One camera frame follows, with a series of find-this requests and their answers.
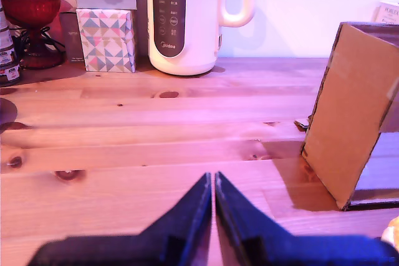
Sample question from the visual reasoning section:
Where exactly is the white label canister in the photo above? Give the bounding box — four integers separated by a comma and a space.
0, 0, 14, 51

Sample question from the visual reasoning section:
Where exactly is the dark brown small box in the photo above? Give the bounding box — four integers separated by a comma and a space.
59, 11, 86, 64

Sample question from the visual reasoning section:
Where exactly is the white Midea kitchen appliance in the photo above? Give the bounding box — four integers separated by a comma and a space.
147, 0, 257, 77

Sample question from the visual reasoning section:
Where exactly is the thin black cable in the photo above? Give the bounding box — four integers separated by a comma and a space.
9, 26, 67, 52

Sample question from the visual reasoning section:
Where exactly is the white printed carton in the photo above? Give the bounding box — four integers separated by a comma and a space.
370, 1, 399, 26

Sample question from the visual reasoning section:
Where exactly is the triangle pattern box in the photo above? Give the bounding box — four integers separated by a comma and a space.
75, 8, 137, 74

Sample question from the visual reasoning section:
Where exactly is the red glass goblet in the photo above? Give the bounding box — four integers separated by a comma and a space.
0, 0, 65, 70

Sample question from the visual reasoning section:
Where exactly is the cardboard dice tower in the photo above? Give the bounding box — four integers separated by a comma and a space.
294, 21, 399, 212

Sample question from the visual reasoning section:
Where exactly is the yellow and white footbag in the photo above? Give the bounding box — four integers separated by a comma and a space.
381, 216, 399, 245

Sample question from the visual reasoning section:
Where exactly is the small dark labelled jar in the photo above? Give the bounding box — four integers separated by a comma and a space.
0, 63, 22, 88
0, 47, 18, 68

